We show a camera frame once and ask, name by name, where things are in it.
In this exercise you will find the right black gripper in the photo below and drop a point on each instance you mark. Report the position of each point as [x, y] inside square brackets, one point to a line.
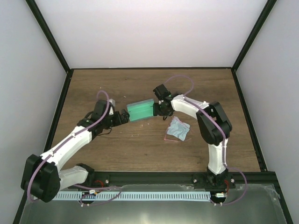
[157, 112]

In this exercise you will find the light blue slotted cable duct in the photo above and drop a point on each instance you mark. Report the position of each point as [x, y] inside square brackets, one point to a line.
[197, 196]

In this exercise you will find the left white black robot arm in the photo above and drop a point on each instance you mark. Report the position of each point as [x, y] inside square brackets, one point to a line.
[44, 176]

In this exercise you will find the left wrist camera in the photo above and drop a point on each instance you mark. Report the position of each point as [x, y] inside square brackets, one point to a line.
[111, 107]

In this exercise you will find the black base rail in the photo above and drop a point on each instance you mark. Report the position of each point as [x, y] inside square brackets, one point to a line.
[197, 179]

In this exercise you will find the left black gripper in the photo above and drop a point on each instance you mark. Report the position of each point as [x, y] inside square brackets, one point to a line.
[119, 120]

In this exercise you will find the pink frame sunglasses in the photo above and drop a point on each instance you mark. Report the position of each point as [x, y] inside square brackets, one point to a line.
[171, 138]

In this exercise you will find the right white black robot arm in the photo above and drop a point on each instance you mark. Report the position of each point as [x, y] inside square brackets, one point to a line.
[214, 127]

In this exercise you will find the grey green glasses case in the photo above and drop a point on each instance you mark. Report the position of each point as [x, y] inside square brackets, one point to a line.
[140, 110]

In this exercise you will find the black enclosure frame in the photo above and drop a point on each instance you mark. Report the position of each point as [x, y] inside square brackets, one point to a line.
[252, 36]

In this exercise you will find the light blue cleaning cloth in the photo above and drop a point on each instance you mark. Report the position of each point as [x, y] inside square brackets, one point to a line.
[178, 129]

